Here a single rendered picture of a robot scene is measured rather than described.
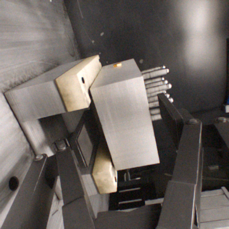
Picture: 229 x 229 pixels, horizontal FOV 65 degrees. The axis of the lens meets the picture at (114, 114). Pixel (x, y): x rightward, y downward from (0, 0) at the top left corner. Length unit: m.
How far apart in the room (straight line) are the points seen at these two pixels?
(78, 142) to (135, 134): 0.06
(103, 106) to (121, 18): 0.33
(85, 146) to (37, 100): 0.06
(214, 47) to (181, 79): 0.10
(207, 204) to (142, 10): 0.43
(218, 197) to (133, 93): 0.32
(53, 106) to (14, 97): 0.03
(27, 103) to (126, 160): 0.11
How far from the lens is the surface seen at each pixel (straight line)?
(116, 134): 0.18
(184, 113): 0.17
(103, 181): 0.20
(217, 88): 0.55
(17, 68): 0.21
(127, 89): 0.16
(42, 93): 0.16
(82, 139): 0.17
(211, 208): 0.42
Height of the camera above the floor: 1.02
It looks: 7 degrees down
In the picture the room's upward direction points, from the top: 78 degrees clockwise
